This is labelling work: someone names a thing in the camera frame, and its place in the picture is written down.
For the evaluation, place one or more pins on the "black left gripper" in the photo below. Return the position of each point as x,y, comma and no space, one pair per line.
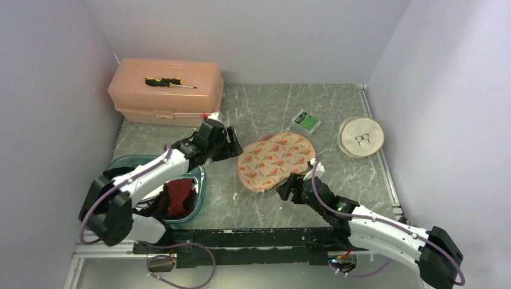
233,149

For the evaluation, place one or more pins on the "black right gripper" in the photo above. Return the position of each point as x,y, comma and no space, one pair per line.
293,184

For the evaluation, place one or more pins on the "floral mesh laundry bag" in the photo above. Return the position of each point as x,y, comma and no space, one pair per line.
264,164

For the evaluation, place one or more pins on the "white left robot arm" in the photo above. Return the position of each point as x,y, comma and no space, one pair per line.
109,208

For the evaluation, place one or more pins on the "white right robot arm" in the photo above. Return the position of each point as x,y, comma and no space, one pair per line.
431,253

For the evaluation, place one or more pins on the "teal plastic basin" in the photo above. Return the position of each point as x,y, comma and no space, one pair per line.
198,174

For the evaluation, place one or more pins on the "white green small box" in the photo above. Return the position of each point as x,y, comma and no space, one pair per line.
304,123

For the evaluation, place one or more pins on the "red cloth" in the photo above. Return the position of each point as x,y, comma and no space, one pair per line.
177,200

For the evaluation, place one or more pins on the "round white mesh pouch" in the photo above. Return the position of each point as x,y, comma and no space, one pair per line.
360,137

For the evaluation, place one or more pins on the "black yellow screwdriver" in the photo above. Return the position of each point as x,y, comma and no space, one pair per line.
167,82

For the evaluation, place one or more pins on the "pink plastic storage box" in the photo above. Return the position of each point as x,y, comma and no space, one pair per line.
174,106

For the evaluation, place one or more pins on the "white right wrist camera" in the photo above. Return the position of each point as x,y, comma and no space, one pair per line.
316,167

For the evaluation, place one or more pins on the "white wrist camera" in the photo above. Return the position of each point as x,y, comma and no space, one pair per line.
217,116
316,167

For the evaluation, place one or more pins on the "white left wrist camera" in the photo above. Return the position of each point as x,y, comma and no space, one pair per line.
217,116

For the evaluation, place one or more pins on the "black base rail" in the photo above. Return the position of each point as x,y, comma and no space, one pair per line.
312,245

